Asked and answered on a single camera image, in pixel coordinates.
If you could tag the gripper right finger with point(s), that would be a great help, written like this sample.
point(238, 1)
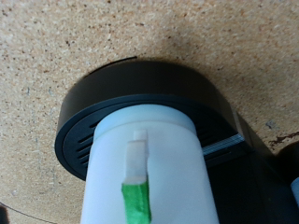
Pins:
point(296, 193)

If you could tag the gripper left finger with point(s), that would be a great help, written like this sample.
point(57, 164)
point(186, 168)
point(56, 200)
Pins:
point(3, 216)

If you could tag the black Keurig coffee machine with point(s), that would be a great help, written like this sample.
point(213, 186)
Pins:
point(140, 81)

